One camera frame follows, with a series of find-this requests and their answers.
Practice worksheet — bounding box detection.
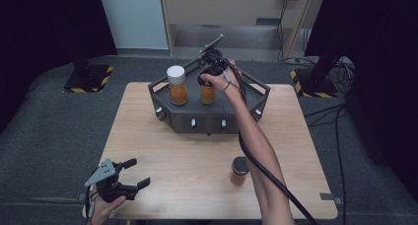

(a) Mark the metal table corner bracket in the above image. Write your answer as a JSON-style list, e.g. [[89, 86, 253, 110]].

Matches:
[[319, 192, 345, 207]]

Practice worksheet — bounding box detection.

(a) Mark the black-lid jar of orange powder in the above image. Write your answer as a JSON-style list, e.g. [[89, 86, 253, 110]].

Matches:
[[199, 77, 217, 106]]

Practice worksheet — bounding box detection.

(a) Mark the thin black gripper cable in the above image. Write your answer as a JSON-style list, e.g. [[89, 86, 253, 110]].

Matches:
[[84, 187, 98, 224]]

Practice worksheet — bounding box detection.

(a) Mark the white panel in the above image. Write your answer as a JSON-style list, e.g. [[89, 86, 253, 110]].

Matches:
[[97, 0, 170, 50]]

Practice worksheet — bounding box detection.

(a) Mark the dark grey spice rack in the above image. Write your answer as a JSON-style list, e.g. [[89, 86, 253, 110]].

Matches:
[[147, 58, 271, 135]]

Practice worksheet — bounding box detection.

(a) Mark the black stand with striped base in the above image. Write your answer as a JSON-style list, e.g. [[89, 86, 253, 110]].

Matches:
[[63, 37, 114, 94], [290, 53, 347, 99]]

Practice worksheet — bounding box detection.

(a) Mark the white-lid jar of yellow powder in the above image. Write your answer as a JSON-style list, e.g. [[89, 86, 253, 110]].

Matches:
[[166, 64, 189, 107]]

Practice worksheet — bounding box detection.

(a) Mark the black floor cable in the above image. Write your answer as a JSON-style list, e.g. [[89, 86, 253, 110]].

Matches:
[[304, 104, 350, 225]]

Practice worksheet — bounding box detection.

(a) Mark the black wall outlet cable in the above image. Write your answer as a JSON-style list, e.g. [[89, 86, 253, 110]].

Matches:
[[276, 0, 292, 62]]

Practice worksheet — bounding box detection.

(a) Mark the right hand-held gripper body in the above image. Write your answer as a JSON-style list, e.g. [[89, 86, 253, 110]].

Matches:
[[196, 34, 232, 80]]

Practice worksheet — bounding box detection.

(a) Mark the person's right hand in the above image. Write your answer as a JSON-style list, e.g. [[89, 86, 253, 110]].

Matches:
[[200, 58, 244, 102]]

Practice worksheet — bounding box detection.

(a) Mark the wooden cabinet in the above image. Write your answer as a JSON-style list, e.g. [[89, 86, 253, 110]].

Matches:
[[160, 0, 319, 59]]

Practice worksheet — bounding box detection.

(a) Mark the black-lid jar of reddish powder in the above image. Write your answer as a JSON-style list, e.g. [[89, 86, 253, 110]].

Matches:
[[229, 156, 250, 187]]

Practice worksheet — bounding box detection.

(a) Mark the person's left hand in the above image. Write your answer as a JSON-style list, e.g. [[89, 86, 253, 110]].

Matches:
[[87, 185, 127, 225]]

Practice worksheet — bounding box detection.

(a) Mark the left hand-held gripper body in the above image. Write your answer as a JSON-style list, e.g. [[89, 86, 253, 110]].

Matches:
[[84, 158, 140, 203]]

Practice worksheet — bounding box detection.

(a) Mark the black curtain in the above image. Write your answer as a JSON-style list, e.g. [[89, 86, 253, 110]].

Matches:
[[305, 0, 418, 201], [0, 0, 118, 134]]

